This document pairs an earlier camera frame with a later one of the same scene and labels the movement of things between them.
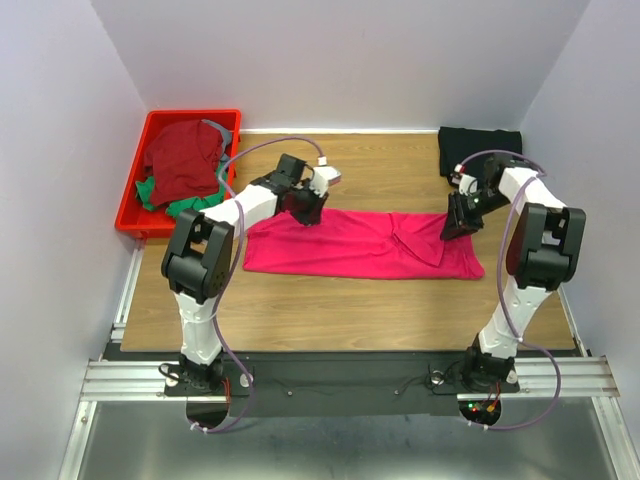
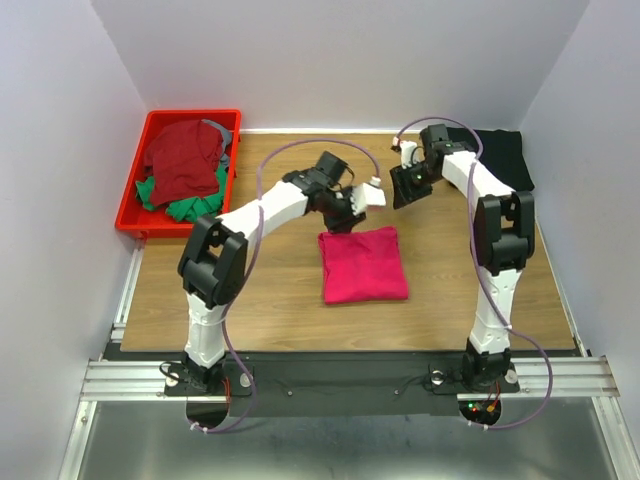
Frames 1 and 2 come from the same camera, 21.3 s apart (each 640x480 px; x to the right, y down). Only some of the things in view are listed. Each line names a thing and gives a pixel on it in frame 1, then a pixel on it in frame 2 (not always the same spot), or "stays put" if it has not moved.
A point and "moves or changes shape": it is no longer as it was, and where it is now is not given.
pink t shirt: [351, 244] moves or changes shape
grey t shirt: [227, 139] stays put
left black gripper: [314, 215] to [348, 220]
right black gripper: [458, 222] to [400, 196]
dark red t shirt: [182, 161] stays put
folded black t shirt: [456, 144] stays put
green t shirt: [183, 203] stays put
